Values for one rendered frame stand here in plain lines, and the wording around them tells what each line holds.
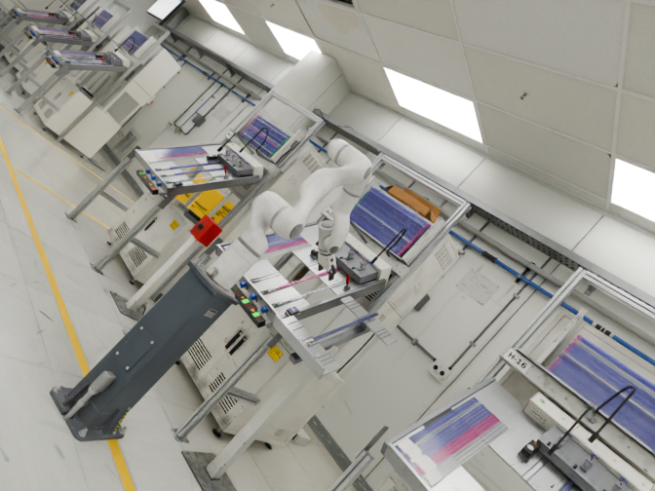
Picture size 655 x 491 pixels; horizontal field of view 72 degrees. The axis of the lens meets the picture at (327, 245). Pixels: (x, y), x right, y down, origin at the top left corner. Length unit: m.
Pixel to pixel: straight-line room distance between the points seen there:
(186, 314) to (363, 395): 2.54
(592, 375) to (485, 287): 1.95
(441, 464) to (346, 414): 2.28
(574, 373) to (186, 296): 1.64
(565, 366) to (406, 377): 1.93
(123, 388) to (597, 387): 1.88
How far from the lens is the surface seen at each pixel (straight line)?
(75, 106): 6.42
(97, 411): 1.94
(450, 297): 4.10
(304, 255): 2.68
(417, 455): 1.88
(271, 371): 2.53
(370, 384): 4.07
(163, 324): 1.82
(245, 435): 2.26
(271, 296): 2.35
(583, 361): 2.29
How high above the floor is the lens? 1.00
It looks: 3 degrees up
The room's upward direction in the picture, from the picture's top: 44 degrees clockwise
